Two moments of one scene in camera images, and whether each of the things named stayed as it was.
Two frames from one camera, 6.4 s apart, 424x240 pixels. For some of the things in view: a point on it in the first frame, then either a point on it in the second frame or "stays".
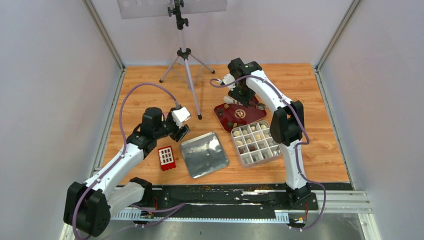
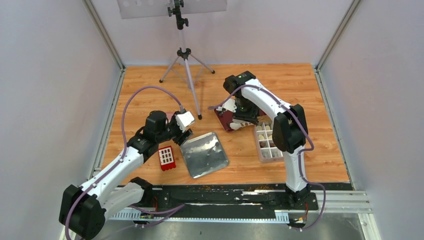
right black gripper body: (242, 93) -> (246, 109)
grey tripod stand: (184, 54) stays
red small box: (166, 158) stays
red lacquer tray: (228, 114) stays
